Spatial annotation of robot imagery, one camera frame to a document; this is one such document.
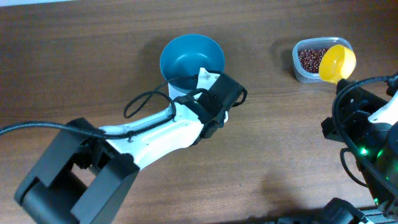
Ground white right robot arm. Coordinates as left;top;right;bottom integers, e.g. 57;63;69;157
321;75;397;220

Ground black base equipment at edge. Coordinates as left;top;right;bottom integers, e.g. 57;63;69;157
274;198;397;224

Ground blue-grey plastic bowl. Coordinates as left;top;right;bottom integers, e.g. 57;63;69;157
160;34;225;90

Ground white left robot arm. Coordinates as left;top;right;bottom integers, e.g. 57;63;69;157
10;70;248;223

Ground white digital kitchen scale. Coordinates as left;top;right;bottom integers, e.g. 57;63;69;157
168;82;214;100

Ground clear plastic food container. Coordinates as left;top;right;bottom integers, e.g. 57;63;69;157
292;37;353;83

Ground yellow plastic scoop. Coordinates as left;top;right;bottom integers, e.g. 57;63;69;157
319;45;356;85

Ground red adzuki beans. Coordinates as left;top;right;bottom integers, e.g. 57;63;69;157
298;48;328;73

